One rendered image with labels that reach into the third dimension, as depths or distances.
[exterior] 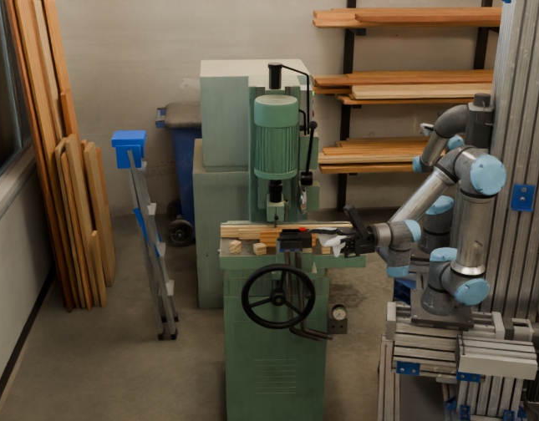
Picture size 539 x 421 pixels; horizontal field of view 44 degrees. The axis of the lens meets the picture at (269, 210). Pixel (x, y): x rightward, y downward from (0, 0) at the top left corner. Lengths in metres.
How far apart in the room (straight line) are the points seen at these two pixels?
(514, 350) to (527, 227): 0.45
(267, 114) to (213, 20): 2.44
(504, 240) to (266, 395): 1.25
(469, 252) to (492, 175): 0.29
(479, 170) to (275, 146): 0.83
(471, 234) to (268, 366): 1.15
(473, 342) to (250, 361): 0.97
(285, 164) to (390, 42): 2.64
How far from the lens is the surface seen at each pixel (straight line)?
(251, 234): 2.83
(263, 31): 4.98
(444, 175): 2.32
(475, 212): 2.27
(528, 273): 2.72
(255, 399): 3.10
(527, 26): 2.43
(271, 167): 2.64
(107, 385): 3.56
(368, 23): 4.59
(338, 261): 2.74
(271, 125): 2.59
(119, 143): 3.39
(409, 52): 5.20
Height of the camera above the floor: 2.14
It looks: 23 degrees down
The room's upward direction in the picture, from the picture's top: straight up
